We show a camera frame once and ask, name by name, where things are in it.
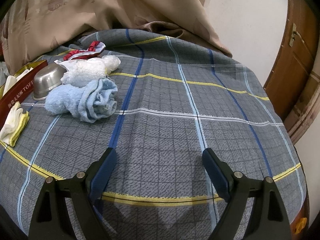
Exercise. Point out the white fluffy towel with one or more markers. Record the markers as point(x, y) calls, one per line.
point(85, 70)

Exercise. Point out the stainless steel bowl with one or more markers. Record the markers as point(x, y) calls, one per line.
point(47, 80)

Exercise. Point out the red gift box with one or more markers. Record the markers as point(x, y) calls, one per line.
point(20, 91)

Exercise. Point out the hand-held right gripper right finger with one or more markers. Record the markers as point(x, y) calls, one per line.
point(214, 172)

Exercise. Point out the light blue ribbed cloth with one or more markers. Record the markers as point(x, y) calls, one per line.
point(95, 100)

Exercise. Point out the cream white cloth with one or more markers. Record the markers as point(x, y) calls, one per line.
point(10, 81)

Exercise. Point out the white and yellow cloth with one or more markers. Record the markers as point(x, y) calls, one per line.
point(12, 125)

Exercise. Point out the beige printed curtain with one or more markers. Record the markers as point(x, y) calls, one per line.
point(75, 5)

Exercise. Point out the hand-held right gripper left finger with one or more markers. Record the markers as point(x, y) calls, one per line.
point(105, 171)

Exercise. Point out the red trimmed white cloth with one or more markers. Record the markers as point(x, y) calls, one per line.
point(95, 46)

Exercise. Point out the brass door latch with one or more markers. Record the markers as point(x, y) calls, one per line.
point(294, 33)

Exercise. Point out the brown wooden door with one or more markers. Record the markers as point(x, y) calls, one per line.
point(287, 67)

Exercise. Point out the grey plaid bed sheet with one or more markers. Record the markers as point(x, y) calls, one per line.
point(160, 130)

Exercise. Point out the orange plastic piece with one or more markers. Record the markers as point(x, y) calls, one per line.
point(300, 225)

